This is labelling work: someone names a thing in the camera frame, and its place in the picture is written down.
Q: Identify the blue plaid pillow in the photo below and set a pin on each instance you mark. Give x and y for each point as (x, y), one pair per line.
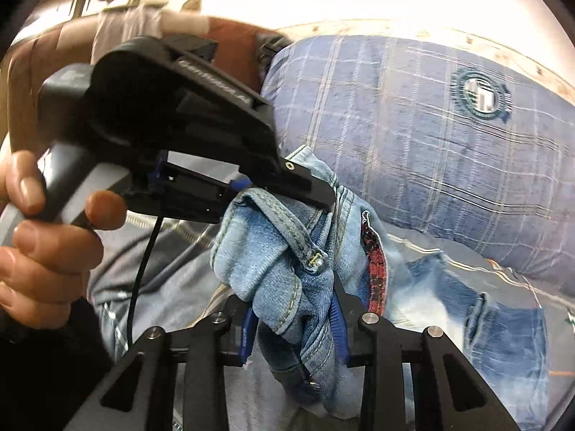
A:
(439, 141)

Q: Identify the wooden window frame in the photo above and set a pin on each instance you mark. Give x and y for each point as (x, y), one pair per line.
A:
(50, 13)

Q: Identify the grey patterned bed quilt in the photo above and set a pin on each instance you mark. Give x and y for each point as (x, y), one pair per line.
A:
(179, 286)

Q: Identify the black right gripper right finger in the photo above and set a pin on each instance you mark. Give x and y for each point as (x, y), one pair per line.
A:
(412, 380)

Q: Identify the beige hanging cloth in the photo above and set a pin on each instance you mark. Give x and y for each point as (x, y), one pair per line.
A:
(121, 24)

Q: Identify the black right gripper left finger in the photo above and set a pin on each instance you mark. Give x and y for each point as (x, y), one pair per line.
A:
(138, 393)

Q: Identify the brown wooden headboard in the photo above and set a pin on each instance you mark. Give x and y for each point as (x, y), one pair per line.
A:
(63, 53)

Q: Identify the light blue denim jeans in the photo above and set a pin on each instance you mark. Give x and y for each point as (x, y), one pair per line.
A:
(283, 256)

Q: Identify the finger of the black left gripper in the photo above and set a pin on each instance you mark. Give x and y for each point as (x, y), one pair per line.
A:
(285, 177)
(184, 194)

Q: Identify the person's left hand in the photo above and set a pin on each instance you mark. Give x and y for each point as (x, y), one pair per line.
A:
(46, 268)

